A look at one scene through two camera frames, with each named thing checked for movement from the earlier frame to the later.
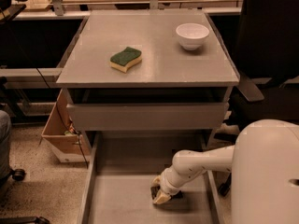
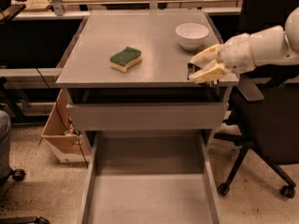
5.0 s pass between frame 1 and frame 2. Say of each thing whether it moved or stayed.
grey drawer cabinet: stayed
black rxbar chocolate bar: moved
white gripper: moved
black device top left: stayed
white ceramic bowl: stayed
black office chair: stayed
